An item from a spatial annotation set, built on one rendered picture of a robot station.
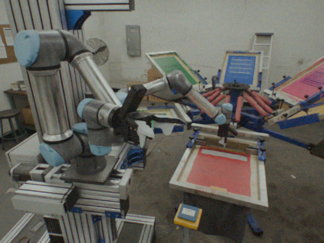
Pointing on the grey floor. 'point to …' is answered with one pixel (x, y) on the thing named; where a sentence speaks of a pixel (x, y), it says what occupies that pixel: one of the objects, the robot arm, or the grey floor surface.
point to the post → (187, 225)
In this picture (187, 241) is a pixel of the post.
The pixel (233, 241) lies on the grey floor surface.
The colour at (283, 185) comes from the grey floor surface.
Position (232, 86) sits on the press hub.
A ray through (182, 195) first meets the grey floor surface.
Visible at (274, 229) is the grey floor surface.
